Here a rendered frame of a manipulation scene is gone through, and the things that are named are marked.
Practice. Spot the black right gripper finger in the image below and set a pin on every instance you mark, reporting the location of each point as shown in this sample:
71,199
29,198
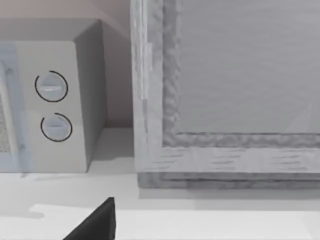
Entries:
100,222

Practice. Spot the pale blue microwave door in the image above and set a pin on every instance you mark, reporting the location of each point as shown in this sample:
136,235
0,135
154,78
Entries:
10,107

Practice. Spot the grey cabinet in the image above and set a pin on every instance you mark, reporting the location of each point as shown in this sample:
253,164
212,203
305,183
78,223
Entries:
225,87

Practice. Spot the pale microwave oven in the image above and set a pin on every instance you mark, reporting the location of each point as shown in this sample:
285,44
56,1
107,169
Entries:
82,100

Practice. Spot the microwave knob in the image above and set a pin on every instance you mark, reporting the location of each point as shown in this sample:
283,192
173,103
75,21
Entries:
51,85
56,126

